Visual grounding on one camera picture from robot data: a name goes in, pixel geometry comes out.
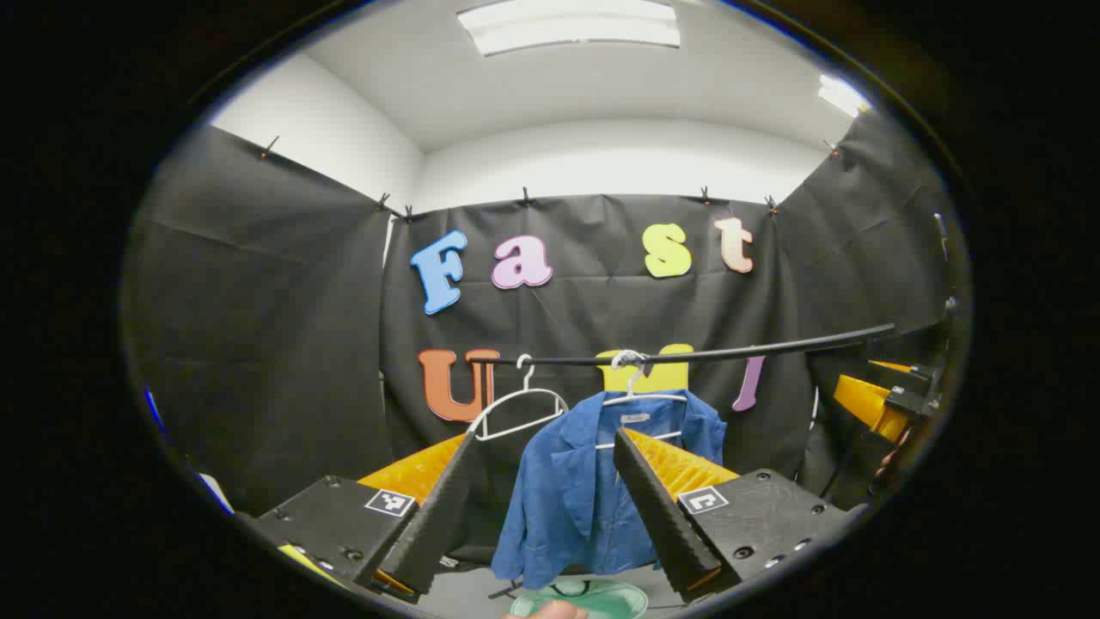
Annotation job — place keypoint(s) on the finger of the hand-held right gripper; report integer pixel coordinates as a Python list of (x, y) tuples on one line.
[(872, 404), (911, 373)]

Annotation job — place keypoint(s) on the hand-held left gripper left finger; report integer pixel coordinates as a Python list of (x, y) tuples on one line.
[(438, 516)]

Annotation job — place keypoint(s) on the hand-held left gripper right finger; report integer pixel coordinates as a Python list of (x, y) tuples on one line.
[(662, 524)]

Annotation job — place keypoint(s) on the mint green laundry hamper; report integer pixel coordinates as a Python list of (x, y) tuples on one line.
[(619, 597)]

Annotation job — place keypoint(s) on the white empty hanger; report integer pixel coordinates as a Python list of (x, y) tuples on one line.
[(520, 429)]

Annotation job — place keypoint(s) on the white shirt hanger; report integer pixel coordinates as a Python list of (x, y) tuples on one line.
[(662, 396)]

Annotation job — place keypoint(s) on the black clothes rack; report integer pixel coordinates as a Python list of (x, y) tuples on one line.
[(730, 352)]

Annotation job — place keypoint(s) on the black backdrop cloth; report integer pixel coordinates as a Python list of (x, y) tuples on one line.
[(275, 344)]

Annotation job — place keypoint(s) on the small ceiling light panel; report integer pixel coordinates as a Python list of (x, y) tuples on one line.
[(842, 93)]

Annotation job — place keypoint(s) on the row of black cloth clips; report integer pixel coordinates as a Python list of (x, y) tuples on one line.
[(525, 198)]

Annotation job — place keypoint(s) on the large ceiling light panel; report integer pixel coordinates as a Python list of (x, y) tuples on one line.
[(567, 26)]

